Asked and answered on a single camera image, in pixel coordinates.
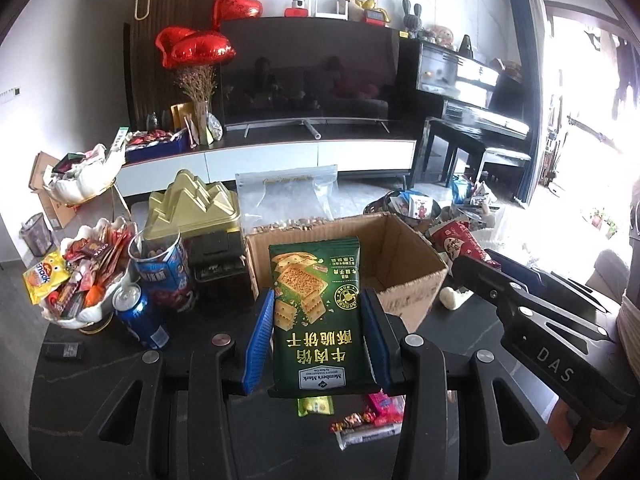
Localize loose candy wrappers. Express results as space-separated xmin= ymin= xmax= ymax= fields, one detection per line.
xmin=335 ymin=426 xmax=402 ymax=451

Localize blue tray of red snacks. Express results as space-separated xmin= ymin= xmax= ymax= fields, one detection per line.
xmin=124 ymin=127 xmax=193 ymax=163

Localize white small stand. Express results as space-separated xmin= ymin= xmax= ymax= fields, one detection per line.
xmin=312 ymin=0 xmax=351 ymax=21

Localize small white soft lump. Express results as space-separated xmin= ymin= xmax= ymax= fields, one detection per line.
xmin=439 ymin=287 xmax=471 ymax=311

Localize pink snack packet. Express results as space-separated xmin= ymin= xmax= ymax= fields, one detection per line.
xmin=367 ymin=392 xmax=406 ymax=426

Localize white shell bowl of snacks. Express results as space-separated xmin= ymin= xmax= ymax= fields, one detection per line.
xmin=42 ymin=217 xmax=138 ymax=331

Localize clear zip bag of nuts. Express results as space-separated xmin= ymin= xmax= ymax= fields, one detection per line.
xmin=235 ymin=166 xmax=339 ymax=235

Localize black upright piano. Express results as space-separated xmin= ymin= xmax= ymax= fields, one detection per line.
xmin=397 ymin=37 xmax=533 ymax=186

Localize grey rabbit figure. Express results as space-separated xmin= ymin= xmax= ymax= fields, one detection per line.
xmin=402 ymin=0 xmax=423 ymax=36

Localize green yellow snack packet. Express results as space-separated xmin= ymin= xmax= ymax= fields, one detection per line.
xmin=297 ymin=396 xmax=333 ymax=417

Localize dark blue curtain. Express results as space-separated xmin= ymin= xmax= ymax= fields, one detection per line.
xmin=515 ymin=0 xmax=547 ymax=206

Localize pile of mixed packets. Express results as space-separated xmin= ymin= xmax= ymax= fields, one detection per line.
xmin=450 ymin=175 xmax=506 ymax=221

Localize clear snack tub blue label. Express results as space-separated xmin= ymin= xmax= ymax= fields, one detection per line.
xmin=128 ymin=227 xmax=196 ymax=313

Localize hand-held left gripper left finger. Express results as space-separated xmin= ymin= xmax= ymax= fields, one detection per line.
xmin=95 ymin=287 xmax=276 ymax=480

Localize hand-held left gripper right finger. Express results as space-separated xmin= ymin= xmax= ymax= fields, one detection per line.
xmin=361 ymin=287 xmax=557 ymax=480

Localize brown cardboard box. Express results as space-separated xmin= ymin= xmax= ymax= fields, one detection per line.
xmin=245 ymin=211 xmax=449 ymax=333

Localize red heart balloon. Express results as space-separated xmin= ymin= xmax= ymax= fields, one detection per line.
xmin=170 ymin=32 xmax=237 ymax=67
xmin=212 ymin=0 xmax=263 ymax=31
xmin=155 ymin=26 xmax=198 ymax=70

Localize red wrapped candy bar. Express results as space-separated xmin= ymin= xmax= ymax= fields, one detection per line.
xmin=330 ymin=412 xmax=376 ymax=433

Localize green cracker packet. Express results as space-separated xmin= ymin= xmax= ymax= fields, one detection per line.
xmin=267 ymin=236 xmax=362 ymax=400

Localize white shell bowl of packets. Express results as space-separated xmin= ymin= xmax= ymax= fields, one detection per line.
xmin=42 ymin=143 xmax=125 ymax=206

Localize plush toys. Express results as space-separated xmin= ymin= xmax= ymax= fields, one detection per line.
xmin=427 ymin=25 xmax=456 ymax=48

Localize grey mesh waste basket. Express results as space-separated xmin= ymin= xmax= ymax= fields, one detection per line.
xmin=19 ymin=212 xmax=53 ymax=256

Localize red snack packet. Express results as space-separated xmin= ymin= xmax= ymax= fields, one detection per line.
xmin=430 ymin=220 xmax=488 ymax=261

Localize black bowl of items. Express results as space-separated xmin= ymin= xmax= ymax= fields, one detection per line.
xmin=363 ymin=190 xmax=441 ymax=233

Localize gold mountain-shaped tin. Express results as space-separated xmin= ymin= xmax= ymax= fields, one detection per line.
xmin=145 ymin=169 xmax=242 ymax=238

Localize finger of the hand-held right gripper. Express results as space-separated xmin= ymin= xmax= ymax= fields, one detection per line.
xmin=451 ymin=254 xmax=617 ymax=347
xmin=484 ymin=248 xmax=617 ymax=329

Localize blue drink can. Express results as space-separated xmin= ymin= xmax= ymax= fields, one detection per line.
xmin=111 ymin=282 xmax=171 ymax=351

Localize black piano bench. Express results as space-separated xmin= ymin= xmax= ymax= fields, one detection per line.
xmin=410 ymin=116 xmax=532 ymax=191

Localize white television cabinet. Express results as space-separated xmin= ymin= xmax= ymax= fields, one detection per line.
xmin=117 ymin=132 xmax=418 ymax=198

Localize dried flower bouquet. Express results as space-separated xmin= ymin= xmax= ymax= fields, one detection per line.
xmin=175 ymin=65 xmax=218 ymax=146

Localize black flat television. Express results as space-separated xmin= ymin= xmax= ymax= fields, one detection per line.
xmin=218 ymin=16 xmax=401 ymax=140

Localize black remote control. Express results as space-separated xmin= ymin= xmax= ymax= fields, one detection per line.
xmin=41 ymin=342 xmax=83 ymax=361

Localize black lidded box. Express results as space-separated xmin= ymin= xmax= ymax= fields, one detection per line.
xmin=189 ymin=232 xmax=251 ymax=301

